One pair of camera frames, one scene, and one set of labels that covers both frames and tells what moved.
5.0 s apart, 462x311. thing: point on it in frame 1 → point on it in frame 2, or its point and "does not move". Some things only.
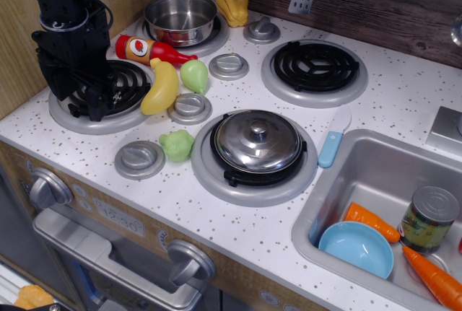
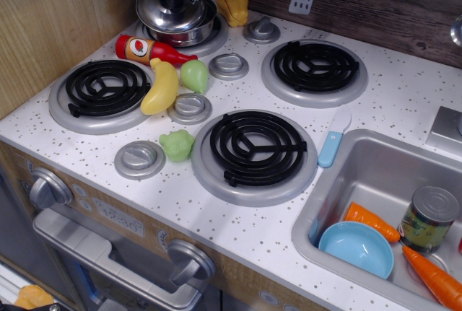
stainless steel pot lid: [258, 141] → [149, 13]
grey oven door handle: [93, 251] does not move
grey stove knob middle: [191, 109] does not move
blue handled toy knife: [341, 119] does not move
